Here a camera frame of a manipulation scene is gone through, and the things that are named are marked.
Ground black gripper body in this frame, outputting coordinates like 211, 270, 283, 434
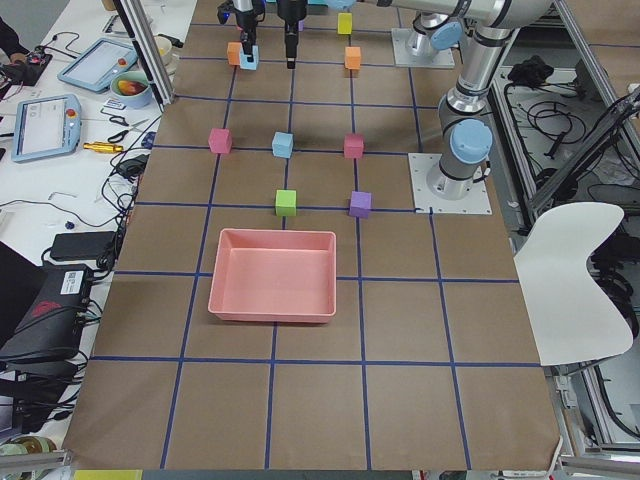
276, 0, 305, 24
217, 0, 266, 32

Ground light blue foam block carried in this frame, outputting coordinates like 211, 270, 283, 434
239, 45, 259, 71

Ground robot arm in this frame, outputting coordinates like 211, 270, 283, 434
374, 0, 550, 201
217, 1, 462, 68

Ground orange foam block window side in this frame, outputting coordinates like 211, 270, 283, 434
226, 42, 243, 66

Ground yellow foam block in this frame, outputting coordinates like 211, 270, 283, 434
337, 12, 353, 35

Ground beige bowl with lemon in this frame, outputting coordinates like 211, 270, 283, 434
154, 35, 176, 75

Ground pink foam block window side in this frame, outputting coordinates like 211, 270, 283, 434
208, 128, 233, 154

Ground light blue foam block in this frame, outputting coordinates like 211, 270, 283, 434
272, 131, 294, 159

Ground light blue bowl with fruit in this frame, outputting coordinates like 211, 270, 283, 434
110, 71, 153, 109

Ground dark pink foam block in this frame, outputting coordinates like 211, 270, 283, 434
343, 133, 365, 159

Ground teach pendant far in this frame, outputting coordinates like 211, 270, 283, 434
57, 38, 138, 93

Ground teach pendant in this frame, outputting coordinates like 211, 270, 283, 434
11, 94, 82, 163
57, 38, 138, 93

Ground green foam block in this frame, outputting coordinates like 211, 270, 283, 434
275, 189, 297, 217

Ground brass cylinder tool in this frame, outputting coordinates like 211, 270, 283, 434
83, 142, 124, 154

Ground purple foam block near pink bin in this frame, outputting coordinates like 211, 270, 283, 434
348, 191, 372, 219

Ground teach pendant near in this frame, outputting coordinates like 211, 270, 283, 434
11, 94, 82, 163

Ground pink plastic bin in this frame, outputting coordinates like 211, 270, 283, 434
208, 228, 337, 323

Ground black power adapter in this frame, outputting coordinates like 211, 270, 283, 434
49, 231, 115, 261

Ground black computer box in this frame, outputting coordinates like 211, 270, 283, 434
1, 264, 93, 364

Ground white chair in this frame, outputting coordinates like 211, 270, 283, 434
514, 202, 633, 366

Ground aluminium frame post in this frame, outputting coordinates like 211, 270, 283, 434
114, 0, 174, 107

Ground black handled scissors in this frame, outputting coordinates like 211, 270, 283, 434
107, 119, 146, 144

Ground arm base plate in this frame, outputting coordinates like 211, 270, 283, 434
408, 153, 492, 215
391, 28, 455, 69

